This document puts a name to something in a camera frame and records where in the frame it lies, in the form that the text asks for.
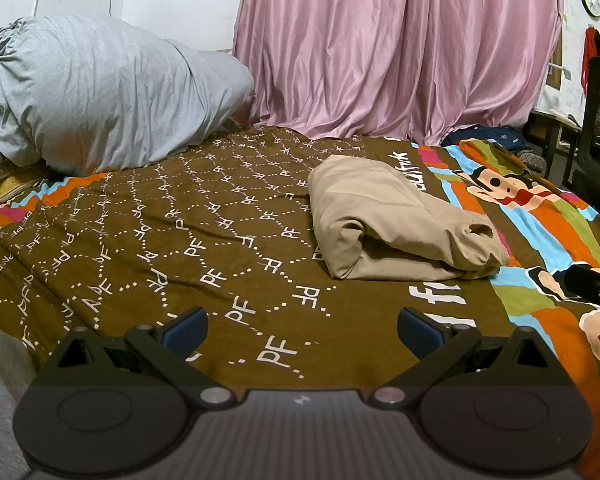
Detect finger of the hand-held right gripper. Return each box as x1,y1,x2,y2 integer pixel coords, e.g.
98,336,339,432
564,264,600,333

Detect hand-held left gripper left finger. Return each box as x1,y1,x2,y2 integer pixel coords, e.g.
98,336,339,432
55,306,237,409

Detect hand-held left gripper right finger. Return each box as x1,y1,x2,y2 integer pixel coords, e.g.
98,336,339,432
367,306,555,409

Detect beige pants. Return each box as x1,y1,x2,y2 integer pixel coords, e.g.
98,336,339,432
307,154,511,281

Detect brown printed bed sheet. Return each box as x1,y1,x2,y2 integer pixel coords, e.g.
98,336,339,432
0,122,600,480

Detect dark wooden desk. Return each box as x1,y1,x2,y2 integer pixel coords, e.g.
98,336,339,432
526,109,588,181

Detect dark blue bag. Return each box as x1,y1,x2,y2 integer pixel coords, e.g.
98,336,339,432
442,125,529,152

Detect grey cloth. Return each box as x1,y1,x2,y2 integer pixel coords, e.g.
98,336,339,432
0,316,40,480

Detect red hanging cloth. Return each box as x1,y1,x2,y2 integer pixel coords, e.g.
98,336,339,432
581,26,600,97

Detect grey rolled quilt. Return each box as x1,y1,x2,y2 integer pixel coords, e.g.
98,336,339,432
0,15,256,177

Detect pink curtain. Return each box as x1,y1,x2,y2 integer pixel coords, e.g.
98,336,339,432
232,0,566,147

